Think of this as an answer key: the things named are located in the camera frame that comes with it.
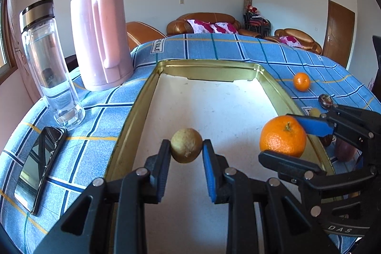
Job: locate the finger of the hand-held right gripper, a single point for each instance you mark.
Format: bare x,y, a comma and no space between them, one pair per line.
315,125
285,163

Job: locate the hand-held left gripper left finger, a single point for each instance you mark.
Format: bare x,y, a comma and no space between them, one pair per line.
162,172

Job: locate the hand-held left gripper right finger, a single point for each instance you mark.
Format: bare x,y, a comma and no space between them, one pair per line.
210,172

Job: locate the orange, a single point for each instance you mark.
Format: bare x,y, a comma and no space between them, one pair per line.
301,82
279,138

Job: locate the yellow-brown round fruit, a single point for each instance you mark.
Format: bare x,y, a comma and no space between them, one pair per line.
186,145

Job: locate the reddish purple fruit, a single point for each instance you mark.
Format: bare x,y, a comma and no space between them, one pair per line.
345,151

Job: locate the gold metal tin tray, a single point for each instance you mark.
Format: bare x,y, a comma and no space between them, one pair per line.
214,105

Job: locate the small yellow round fruit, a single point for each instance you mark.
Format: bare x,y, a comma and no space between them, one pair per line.
314,112

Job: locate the dark brown mangosteen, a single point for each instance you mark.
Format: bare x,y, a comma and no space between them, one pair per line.
326,100

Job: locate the blue plaid tablecloth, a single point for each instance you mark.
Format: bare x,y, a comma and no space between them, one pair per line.
98,123

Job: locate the brown leather armchair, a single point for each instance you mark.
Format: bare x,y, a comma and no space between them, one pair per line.
143,33
309,41

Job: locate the floral pink pillow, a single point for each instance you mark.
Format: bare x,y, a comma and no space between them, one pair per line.
226,28
290,41
201,26

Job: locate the black television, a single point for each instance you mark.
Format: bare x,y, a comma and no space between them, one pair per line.
377,60

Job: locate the brown wooden door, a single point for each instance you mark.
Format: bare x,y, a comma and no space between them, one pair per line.
337,33

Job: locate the stacked black chairs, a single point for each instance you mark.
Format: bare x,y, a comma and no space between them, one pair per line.
256,23

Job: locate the black smartphone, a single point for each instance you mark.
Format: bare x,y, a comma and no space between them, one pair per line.
35,170

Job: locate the tall brown patterned vase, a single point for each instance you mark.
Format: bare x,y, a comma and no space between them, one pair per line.
248,1

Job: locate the brown leather sofa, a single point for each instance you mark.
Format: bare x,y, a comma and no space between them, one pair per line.
178,26

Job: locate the pink electric kettle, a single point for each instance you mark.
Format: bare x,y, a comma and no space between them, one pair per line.
89,42

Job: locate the clear glass bottle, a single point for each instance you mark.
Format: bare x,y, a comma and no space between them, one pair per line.
50,72

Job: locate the window frame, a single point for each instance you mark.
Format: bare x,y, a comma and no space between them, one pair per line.
4,63

